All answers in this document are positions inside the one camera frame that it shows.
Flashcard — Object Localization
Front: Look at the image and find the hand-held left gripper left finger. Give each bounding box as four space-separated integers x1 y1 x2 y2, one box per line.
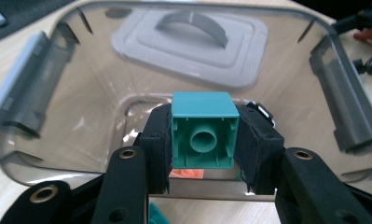
133 103 174 194

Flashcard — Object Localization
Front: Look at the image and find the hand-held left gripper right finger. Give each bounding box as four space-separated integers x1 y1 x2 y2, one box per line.
234 103 285 195

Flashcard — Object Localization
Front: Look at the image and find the orange-red toy block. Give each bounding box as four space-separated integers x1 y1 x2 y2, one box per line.
352 27 372 45

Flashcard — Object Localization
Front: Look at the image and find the coral toy block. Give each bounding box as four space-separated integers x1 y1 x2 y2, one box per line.
169 168 204 180

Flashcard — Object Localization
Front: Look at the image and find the light teal toy block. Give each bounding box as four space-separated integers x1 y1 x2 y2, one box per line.
170 91 241 170

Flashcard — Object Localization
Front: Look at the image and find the teal square toy block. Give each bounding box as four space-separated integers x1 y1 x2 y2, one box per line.
148 201 172 224

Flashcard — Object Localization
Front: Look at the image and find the white bin lid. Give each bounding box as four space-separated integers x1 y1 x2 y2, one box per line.
110 8 269 91

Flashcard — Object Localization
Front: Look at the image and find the clear plastic storage box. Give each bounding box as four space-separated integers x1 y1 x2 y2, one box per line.
0 0 372 202

